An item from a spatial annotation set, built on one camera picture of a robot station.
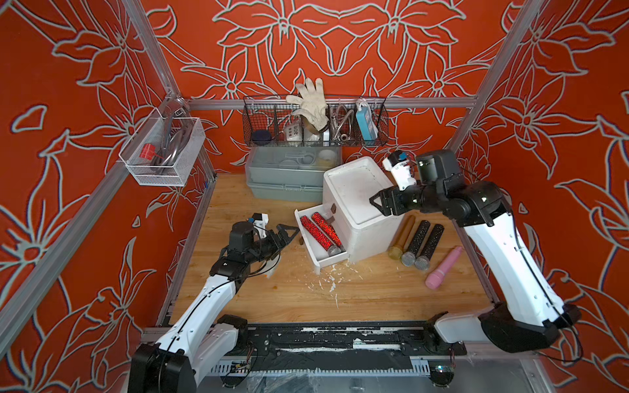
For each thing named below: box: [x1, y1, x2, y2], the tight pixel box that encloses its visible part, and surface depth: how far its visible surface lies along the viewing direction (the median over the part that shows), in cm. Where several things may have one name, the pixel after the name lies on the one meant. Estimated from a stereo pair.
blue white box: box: [355, 98, 380, 141], surface depth 89 cm
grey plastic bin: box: [245, 145, 344, 203], surface depth 103 cm
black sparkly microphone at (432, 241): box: [415, 223, 445, 271], surface depth 90 cm
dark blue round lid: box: [252, 129, 272, 142], surface depth 102 cm
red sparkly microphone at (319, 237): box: [299, 215, 340, 258], surface depth 95 cm
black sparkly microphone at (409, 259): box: [401, 219, 431, 267], surface depth 92 cm
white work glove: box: [285, 77, 330, 136], surface depth 90 cm
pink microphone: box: [425, 245, 463, 291], surface depth 85 cm
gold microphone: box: [388, 213, 417, 261], surface depth 96 cm
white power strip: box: [285, 122, 303, 142], surface depth 95 cm
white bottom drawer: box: [294, 203, 350, 275], surface depth 94 cm
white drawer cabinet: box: [322, 156, 406, 262], surface depth 82 cm
